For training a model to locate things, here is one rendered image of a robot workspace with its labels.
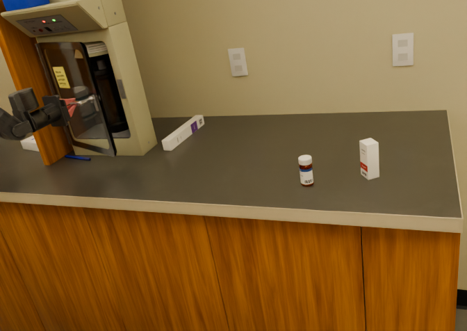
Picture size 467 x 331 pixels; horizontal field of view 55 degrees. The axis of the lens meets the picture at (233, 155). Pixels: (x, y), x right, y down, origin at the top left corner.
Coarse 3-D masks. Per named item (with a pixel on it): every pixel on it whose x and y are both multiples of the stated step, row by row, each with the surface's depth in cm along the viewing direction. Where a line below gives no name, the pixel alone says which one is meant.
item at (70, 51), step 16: (48, 48) 154; (64, 48) 147; (80, 48) 140; (48, 64) 159; (64, 64) 151; (80, 64) 144; (80, 80) 148; (64, 96) 161; (80, 96) 153; (96, 96) 146; (80, 112) 158; (96, 112) 150; (80, 128) 163; (96, 128) 155; (80, 144) 168; (96, 144) 160; (112, 144) 153
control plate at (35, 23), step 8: (48, 16) 141; (56, 16) 141; (24, 24) 148; (32, 24) 147; (40, 24) 147; (48, 24) 146; (56, 24) 145; (64, 24) 145; (32, 32) 152; (40, 32) 151; (48, 32) 151; (56, 32) 150
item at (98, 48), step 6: (84, 42) 156; (90, 42) 156; (96, 42) 156; (102, 42) 156; (90, 48) 155; (96, 48) 155; (102, 48) 156; (90, 54) 156; (96, 54) 156; (102, 54) 156
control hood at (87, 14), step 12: (72, 0) 142; (84, 0) 135; (96, 0) 140; (12, 12) 143; (24, 12) 141; (36, 12) 140; (48, 12) 139; (60, 12) 138; (72, 12) 137; (84, 12) 136; (96, 12) 140; (72, 24) 144; (84, 24) 143; (96, 24) 142; (36, 36) 155
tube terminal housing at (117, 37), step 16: (64, 0) 148; (112, 0) 148; (112, 16) 148; (80, 32) 151; (96, 32) 149; (112, 32) 148; (128, 32) 156; (112, 48) 149; (128, 48) 156; (112, 64) 152; (128, 64) 156; (128, 80) 156; (128, 96) 156; (144, 96) 166; (128, 112) 159; (144, 112) 166; (144, 128) 166; (128, 144) 165; (144, 144) 166
